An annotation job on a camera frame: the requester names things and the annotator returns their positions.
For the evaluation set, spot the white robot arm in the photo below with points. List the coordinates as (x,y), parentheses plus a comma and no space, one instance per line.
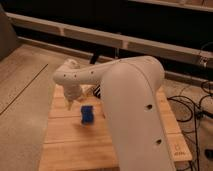
(128,93)

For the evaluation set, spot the black white striped object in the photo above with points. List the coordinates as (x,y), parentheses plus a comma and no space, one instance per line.
(96,92)

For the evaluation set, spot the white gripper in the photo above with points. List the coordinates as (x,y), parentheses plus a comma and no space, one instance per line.
(72,93)

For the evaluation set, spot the cream rectangular box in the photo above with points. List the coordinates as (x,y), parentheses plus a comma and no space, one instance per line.
(88,89)

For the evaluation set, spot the white wall railing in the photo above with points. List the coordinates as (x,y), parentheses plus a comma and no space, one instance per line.
(139,45)

